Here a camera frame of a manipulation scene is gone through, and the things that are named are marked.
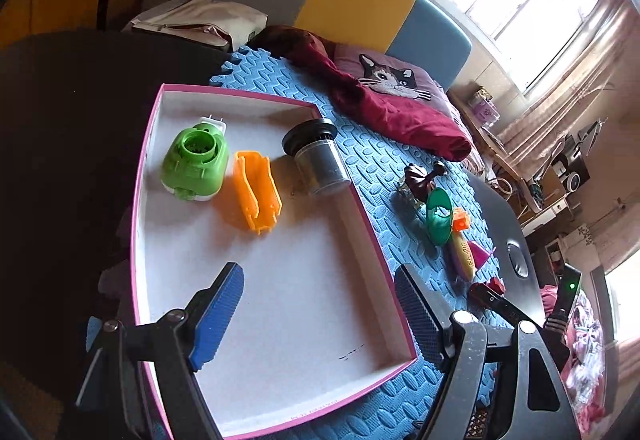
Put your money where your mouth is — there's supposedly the yellow oval perforated toy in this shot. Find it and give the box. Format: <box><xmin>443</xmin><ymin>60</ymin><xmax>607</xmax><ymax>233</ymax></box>
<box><xmin>447</xmin><ymin>231</ymin><xmax>476</xmax><ymax>283</ymax></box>

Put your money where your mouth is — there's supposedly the red plastic toy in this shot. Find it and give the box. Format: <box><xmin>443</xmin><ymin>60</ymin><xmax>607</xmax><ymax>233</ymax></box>
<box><xmin>487</xmin><ymin>276</ymin><xmax>506</xmax><ymax>296</ymax></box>

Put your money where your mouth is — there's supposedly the orange cube block toy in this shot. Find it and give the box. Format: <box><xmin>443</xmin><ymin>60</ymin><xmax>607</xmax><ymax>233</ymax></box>
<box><xmin>452</xmin><ymin>207</ymin><xmax>472</xmax><ymax>232</ymax></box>

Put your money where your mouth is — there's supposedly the purple cat pillow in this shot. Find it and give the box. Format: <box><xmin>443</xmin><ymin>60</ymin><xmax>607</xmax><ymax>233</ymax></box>
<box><xmin>333</xmin><ymin>44</ymin><xmax>472</xmax><ymax>141</ymax></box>

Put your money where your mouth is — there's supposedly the black lidded clear jar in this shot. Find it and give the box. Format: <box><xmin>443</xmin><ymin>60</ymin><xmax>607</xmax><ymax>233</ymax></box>
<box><xmin>282</xmin><ymin>118</ymin><xmax>352</xmax><ymax>195</ymax></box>

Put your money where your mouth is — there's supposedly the green plug-in device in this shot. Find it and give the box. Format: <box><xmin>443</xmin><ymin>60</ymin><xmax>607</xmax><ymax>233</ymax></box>
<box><xmin>160</xmin><ymin>117</ymin><xmax>229</xmax><ymax>201</ymax></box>

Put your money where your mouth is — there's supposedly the wooden side desk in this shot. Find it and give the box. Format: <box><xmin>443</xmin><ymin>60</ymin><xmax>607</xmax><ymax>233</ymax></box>
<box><xmin>447</xmin><ymin>92</ymin><xmax>568</xmax><ymax>226</ymax></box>

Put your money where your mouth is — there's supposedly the green plastic funnel piece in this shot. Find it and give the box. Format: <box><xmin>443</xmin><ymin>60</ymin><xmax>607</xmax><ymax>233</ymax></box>
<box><xmin>426</xmin><ymin>187</ymin><xmax>454</xmax><ymax>246</ymax></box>

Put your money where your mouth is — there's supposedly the orange plastic clip piece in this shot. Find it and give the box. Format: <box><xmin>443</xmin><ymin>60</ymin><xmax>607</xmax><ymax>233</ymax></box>
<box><xmin>232</xmin><ymin>151</ymin><xmax>282</xmax><ymax>235</ymax></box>

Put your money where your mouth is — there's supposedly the dark brown flower toy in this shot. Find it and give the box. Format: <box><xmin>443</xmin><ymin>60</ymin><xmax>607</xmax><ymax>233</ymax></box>
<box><xmin>404</xmin><ymin>160</ymin><xmax>448</xmax><ymax>204</ymax></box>

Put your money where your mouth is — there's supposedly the blue foam puzzle mat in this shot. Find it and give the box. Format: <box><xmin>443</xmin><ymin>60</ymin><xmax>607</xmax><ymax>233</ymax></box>
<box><xmin>209</xmin><ymin>48</ymin><xmax>468</xmax><ymax>439</ymax></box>

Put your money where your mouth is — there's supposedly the purple box on desk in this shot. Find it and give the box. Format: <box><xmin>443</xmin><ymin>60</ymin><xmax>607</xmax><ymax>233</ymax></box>
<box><xmin>470</xmin><ymin>88</ymin><xmax>500</xmax><ymax>128</ymax></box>

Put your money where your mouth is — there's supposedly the magenta plastic cup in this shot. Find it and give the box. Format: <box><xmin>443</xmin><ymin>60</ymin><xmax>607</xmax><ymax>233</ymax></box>
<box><xmin>468</xmin><ymin>241</ymin><xmax>496</xmax><ymax>270</ymax></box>

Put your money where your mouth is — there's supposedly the dark red blanket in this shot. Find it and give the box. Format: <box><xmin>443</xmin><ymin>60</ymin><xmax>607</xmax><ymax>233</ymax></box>
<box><xmin>248</xmin><ymin>26</ymin><xmax>472</xmax><ymax>163</ymax></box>

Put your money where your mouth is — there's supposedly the beige cloth bag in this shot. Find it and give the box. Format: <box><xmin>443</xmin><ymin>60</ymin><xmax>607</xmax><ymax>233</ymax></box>
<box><xmin>127</xmin><ymin>0</ymin><xmax>268</xmax><ymax>52</ymax></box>

